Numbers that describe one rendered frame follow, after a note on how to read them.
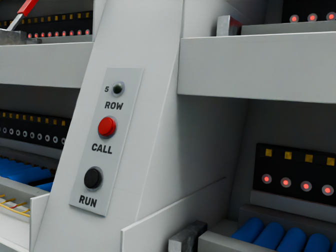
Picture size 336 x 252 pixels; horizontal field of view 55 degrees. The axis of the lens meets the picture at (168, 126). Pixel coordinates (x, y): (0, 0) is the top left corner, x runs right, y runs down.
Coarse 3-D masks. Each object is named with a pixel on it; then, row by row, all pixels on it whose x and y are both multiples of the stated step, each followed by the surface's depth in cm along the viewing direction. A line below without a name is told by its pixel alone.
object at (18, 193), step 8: (0, 176) 41; (0, 184) 39; (8, 184) 38; (16, 184) 39; (24, 184) 39; (0, 192) 39; (8, 192) 38; (16, 192) 37; (24, 192) 36; (32, 192) 36; (40, 192) 36; (48, 192) 36; (8, 200) 37; (16, 200) 37; (24, 200) 36; (8, 208) 35
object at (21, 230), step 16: (0, 144) 62; (16, 144) 59; (32, 144) 57; (0, 208) 37; (32, 208) 27; (0, 224) 33; (16, 224) 33; (32, 224) 27; (0, 240) 30; (16, 240) 30; (32, 240) 27
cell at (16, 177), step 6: (18, 174) 44; (24, 174) 45; (30, 174) 45; (36, 174) 46; (42, 174) 47; (48, 174) 48; (18, 180) 43; (24, 180) 44; (30, 180) 45; (36, 180) 46
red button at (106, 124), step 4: (104, 120) 26; (108, 120) 26; (112, 120) 26; (100, 124) 27; (104, 124) 26; (108, 124) 26; (112, 124) 26; (100, 128) 26; (104, 128) 26; (108, 128) 26; (112, 128) 26; (100, 132) 26; (104, 132) 26; (108, 132) 26
